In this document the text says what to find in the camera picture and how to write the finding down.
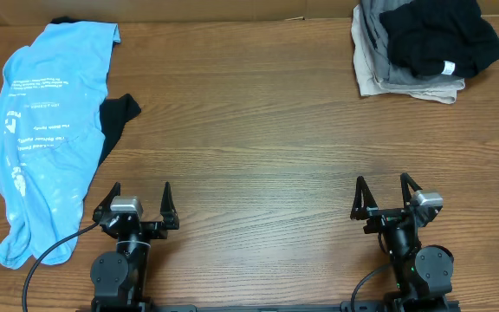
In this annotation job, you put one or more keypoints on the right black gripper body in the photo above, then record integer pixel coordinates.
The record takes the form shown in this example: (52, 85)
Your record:
(385, 218)

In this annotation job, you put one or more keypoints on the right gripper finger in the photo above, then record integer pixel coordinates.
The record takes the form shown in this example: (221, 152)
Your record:
(408, 187)
(364, 204)

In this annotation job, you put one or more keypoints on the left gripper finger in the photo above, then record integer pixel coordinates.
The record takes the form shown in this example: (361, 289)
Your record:
(168, 210)
(104, 205)

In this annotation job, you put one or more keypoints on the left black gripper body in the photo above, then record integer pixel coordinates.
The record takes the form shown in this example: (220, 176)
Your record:
(151, 230)

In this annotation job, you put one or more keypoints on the light blue printed t-shirt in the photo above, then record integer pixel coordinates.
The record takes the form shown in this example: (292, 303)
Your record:
(41, 208)

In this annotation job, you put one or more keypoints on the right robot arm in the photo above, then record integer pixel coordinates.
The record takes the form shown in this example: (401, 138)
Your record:
(422, 273)

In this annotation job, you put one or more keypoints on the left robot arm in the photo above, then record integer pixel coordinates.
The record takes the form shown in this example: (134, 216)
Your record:
(119, 276)

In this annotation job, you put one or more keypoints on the black t-shirt on left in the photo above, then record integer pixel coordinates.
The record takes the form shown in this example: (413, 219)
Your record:
(115, 117)

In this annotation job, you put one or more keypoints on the beige folded garment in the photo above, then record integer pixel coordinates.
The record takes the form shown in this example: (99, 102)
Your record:
(370, 83)

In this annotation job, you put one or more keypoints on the grey folded garment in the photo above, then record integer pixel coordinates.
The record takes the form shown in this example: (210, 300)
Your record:
(389, 74)

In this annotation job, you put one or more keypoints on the black folded garment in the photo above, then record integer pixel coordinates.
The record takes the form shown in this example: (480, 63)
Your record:
(440, 37)

